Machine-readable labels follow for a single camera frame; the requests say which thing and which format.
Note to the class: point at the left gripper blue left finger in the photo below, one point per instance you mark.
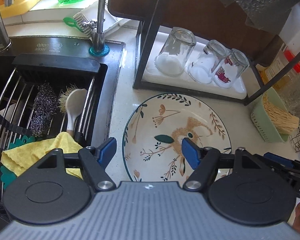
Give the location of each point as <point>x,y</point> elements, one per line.
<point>92,162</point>

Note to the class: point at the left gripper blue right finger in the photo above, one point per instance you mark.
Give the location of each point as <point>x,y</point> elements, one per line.
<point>205,163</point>

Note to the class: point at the floral patterned plate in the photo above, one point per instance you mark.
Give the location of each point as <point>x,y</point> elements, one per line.
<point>151,142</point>

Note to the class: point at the green basket with noodles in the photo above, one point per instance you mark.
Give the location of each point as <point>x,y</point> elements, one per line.
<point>271,118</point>

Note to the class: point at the steel wool scrubber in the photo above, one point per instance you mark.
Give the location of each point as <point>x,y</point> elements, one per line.
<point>44,108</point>

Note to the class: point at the yellow cleaning cloth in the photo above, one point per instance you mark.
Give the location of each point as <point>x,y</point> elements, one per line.
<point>21,158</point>

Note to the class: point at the white drip tray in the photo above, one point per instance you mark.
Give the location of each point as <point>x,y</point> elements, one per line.
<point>153,75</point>

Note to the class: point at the textured glass mug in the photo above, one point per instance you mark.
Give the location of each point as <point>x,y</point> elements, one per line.
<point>290,93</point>

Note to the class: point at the upturned glass middle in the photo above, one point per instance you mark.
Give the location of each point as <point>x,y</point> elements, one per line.
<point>201,70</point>

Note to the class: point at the upturned glass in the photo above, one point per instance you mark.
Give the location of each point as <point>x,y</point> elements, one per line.
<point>175,52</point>
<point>230,68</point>
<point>201,70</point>

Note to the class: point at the upturned glass right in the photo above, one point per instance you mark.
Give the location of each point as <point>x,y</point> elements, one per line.
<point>230,68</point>

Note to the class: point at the upturned glass left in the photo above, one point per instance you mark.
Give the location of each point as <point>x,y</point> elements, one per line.
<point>175,52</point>

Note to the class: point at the red lid plastic jar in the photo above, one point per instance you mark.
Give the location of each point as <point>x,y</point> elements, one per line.
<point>282,59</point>

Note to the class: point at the brown wooden cutting board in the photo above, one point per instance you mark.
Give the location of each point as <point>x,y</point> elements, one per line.
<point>208,19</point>

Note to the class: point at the white handled dish brush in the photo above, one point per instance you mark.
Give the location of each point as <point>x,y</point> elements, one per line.
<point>71,103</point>

